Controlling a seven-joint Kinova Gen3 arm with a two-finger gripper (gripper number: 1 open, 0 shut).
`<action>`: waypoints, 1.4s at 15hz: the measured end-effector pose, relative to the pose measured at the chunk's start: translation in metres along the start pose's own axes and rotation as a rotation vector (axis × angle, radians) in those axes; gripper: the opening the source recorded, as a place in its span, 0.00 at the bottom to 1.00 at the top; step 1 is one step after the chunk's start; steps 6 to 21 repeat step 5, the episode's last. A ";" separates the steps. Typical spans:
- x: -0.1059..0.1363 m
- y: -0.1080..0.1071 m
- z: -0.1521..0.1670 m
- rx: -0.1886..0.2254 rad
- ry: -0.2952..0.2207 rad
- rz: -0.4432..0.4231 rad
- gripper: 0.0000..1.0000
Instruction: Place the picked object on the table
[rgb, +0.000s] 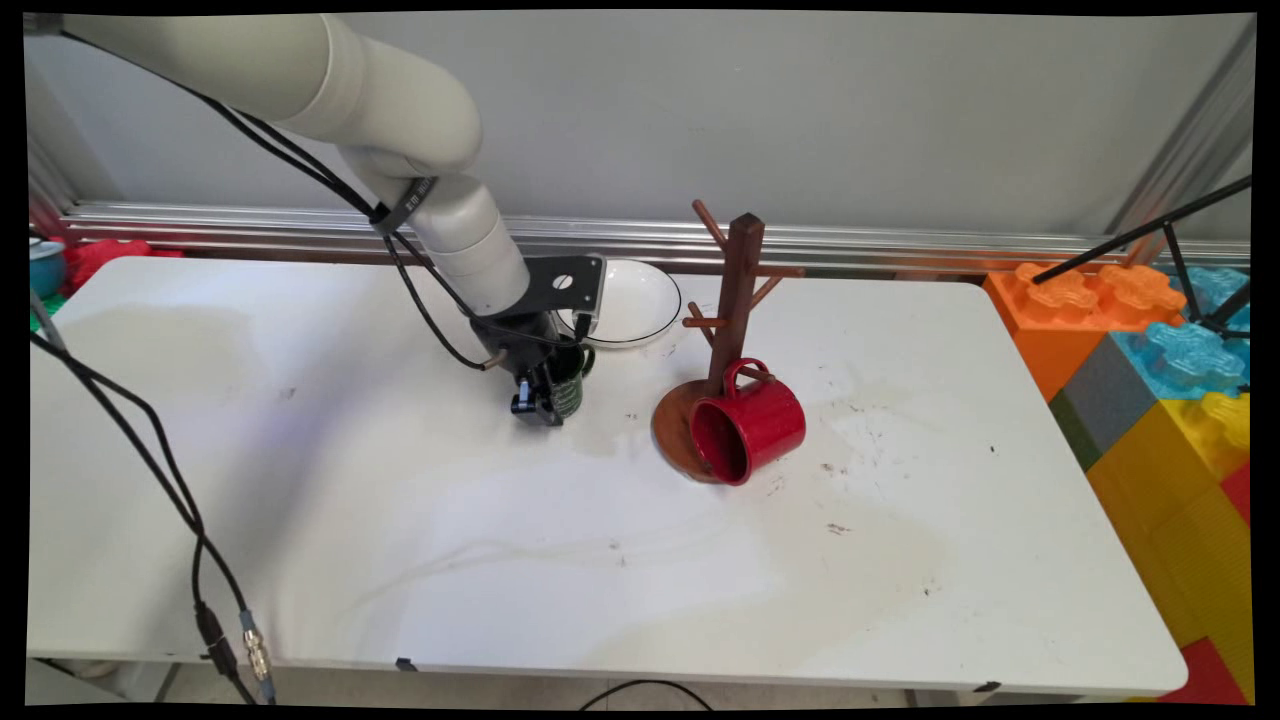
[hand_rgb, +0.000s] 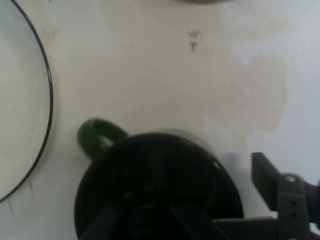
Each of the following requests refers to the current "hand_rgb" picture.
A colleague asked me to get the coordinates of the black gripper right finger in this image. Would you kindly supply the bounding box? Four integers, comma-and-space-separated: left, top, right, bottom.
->
251, 151, 320, 240

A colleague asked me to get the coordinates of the brown wooden mug tree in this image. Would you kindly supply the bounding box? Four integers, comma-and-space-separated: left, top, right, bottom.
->
177, 0, 233, 5

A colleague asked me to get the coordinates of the white plate with black rim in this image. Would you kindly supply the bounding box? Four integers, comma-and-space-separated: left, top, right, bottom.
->
0, 0, 54, 204

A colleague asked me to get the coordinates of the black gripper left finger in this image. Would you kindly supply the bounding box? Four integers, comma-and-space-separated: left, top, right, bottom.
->
79, 184, 173, 240

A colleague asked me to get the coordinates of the green mug with white print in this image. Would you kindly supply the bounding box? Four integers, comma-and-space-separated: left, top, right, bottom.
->
74, 117, 245, 240

